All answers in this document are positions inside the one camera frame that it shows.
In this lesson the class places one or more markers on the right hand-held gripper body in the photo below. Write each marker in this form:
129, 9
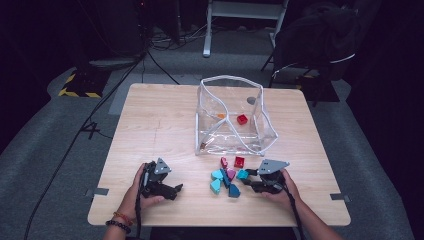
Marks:
271, 166

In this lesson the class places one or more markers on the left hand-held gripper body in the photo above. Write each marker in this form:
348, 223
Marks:
152, 187

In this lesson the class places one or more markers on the teal toy block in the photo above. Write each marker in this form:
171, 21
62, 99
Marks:
242, 174

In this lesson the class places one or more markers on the red square toy block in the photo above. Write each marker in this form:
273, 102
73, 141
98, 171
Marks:
239, 162

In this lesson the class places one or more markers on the purple toy block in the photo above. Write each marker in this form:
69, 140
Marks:
231, 173

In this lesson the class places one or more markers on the slim blue toy block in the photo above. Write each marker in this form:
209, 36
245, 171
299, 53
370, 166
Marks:
225, 180

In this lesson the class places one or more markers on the dark pink toy block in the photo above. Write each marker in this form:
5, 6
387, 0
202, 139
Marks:
224, 162

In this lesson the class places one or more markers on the clear plastic bag white trim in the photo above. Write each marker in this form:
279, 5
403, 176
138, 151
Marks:
233, 146

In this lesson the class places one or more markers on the light cyan toy block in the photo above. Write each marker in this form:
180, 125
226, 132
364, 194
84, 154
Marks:
217, 174
215, 186

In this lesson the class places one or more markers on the small red toy block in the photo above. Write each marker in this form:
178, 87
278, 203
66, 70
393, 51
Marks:
242, 119

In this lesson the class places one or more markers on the orange toy block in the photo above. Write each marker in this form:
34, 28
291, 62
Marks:
221, 116

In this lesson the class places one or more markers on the person's left hand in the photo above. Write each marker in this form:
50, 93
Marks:
131, 200

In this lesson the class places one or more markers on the person's right hand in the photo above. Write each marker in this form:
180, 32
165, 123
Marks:
290, 196

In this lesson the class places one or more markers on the grey tape strip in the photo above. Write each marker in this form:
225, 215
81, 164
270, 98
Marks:
101, 191
340, 197

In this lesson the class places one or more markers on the black chair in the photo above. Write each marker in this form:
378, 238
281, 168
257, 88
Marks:
272, 76

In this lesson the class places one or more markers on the black base with yellow stripes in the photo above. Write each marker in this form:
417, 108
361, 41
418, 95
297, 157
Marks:
86, 85

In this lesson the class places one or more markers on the dark cloth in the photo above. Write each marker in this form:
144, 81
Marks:
316, 36

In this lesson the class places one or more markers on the white metal stand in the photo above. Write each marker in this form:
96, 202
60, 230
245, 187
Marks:
207, 33

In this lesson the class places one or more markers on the black equipment stand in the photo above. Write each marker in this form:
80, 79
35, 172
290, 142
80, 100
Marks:
116, 26

